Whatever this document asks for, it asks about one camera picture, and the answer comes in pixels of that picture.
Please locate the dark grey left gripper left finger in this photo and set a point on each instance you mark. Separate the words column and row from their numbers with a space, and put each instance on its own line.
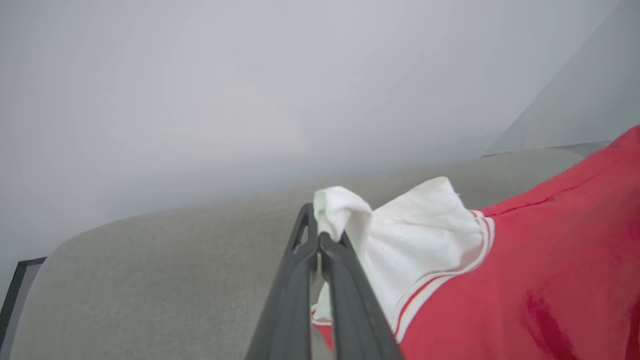
column 290, row 300

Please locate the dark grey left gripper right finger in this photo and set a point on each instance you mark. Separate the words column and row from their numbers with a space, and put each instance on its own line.
column 355, row 310

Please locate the red and white jersey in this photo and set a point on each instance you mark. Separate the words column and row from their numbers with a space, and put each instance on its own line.
column 500, row 280

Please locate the black framed panel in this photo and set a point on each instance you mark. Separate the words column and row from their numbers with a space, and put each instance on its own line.
column 15, row 285

